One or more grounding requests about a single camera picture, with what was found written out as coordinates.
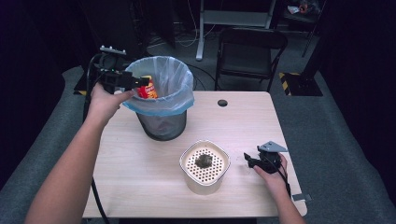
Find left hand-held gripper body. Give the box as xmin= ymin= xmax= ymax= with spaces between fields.
xmin=92 ymin=45 xmax=138 ymax=95

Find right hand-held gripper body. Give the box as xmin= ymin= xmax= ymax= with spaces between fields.
xmin=257 ymin=140 xmax=289 ymax=175

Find red chips can yellow lid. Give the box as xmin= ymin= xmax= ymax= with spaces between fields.
xmin=135 ymin=75 xmax=159 ymax=100

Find translucent blue bin liner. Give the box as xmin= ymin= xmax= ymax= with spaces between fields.
xmin=121 ymin=55 xmax=196 ymax=118

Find dark wet residue lump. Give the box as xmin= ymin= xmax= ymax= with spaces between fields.
xmin=194 ymin=153 xmax=215 ymax=170

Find black mesh trash bin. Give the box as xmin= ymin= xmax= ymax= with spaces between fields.
xmin=135 ymin=109 xmax=189 ymax=142

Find white container with perforated strainer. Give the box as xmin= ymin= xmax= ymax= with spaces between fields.
xmin=178 ymin=139 xmax=232 ymax=196

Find person's right hand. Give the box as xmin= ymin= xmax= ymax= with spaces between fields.
xmin=252 ymin=154 xmax=291 ymax=197

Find person's left hand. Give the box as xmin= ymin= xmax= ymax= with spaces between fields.
xmin=86 ymin=82 xmax=136 ymax=126

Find black cabinet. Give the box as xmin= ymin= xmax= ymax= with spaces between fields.
xmin=78 ymin=0 xmax=149 ymax=63

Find grey tape strip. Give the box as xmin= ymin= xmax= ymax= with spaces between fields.
xmin=291 ymin=192 xmax=313 ymax=203

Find black folding chair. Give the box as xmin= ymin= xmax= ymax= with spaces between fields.
xmin=214 ymin=26 xmax=290 ymax=93

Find dark side table with clutter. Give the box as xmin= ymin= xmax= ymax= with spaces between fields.
xmin=282 ymin=0 xmax=326 ymax=24

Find left hand-held gripper black cable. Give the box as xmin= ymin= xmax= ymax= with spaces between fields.
xmin=82 ymin=53 xmax=110 ymax=224

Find hand-held gripper black cable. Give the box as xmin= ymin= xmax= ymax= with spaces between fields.
xmin=261 ymin=153 xmax=292 ymax=199
xmin=82 ymin=53 xmax=110 ymax=224

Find right hand-held gripper black cable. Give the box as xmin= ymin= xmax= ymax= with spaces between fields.
xmin=261 ymin=153 xmax=292 ymax=199

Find black base plate hazard stripes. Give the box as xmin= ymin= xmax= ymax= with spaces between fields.
xmin=73 ymin=69 xmax=104 ymax=97
xmin=277 ymin=71 xmax=324 ymax=97

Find black floor cable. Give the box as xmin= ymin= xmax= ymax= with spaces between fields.
xmin=186 ymin=63 xmax=220 ymax=91

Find white floor cables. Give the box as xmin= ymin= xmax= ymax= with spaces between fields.
xmin=148 ymin=0 xmax=218 ymax=49

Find white desk frame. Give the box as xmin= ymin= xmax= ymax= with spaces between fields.
xmin=194 ymin=0 xmax=278 ymax=62

